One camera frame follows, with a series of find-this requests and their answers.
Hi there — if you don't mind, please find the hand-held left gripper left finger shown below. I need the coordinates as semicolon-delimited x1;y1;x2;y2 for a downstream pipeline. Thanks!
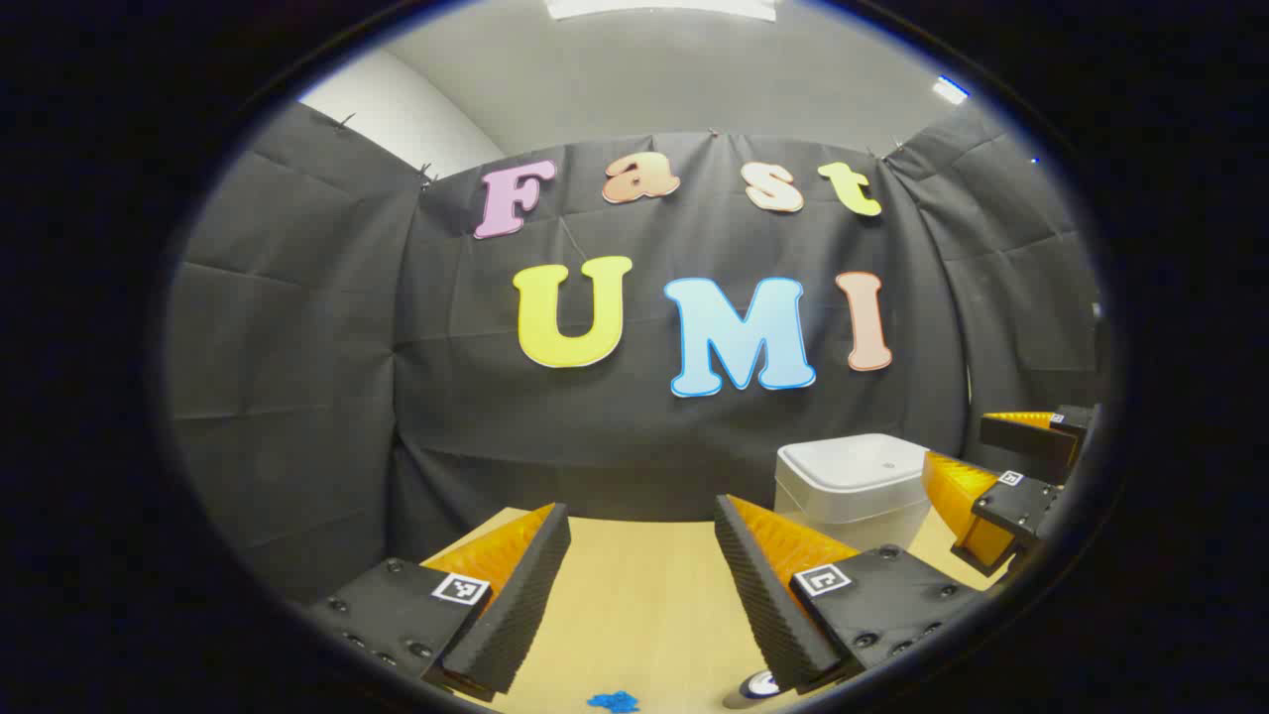
302;503;573;703

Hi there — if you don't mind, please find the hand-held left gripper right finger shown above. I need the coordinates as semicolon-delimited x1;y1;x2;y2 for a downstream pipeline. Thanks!
714;494;992;695

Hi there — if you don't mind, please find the pop can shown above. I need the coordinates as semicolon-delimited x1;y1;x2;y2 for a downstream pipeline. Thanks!
722;669;786;711

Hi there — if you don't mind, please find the white desktop garbage bin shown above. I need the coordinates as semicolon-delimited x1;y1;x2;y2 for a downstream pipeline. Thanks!
773;433;938;553

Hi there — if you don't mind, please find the wooden desktop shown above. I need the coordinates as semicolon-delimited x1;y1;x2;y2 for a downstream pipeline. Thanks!
421;508;1002;714

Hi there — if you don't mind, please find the black backdrop cloth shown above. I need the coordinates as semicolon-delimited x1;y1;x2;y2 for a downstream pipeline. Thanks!
164;99;1106;606

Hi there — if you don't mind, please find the long ceiling light panel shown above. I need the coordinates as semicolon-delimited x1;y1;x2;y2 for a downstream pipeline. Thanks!
543;0;780;23

